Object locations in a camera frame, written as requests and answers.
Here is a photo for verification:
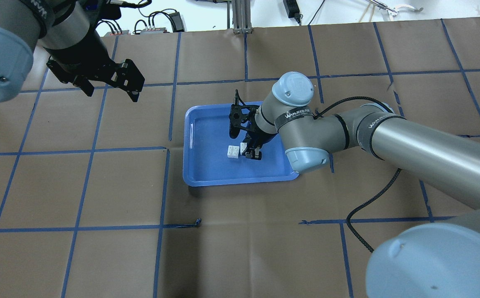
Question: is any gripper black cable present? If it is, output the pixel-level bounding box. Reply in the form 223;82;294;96
107;0;153;11
312;96;402;253

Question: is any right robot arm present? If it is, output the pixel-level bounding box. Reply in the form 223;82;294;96
229;72;480;298

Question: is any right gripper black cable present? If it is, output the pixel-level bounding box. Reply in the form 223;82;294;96
312;96;402;253

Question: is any black power adapter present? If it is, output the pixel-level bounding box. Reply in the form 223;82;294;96
283;0;301;19

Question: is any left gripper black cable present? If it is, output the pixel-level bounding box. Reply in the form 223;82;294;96
107;0;153;11

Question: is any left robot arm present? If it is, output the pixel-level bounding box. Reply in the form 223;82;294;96
0;0;145;102

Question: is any blue plastic tray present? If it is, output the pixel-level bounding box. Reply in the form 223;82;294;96
183;103;298;187

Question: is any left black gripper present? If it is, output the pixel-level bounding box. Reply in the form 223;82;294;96
46;29;145;103

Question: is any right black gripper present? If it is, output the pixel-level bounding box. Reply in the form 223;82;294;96
229;103;277;160

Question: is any aluminium frame post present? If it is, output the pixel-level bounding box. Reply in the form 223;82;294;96
231;0;253;34

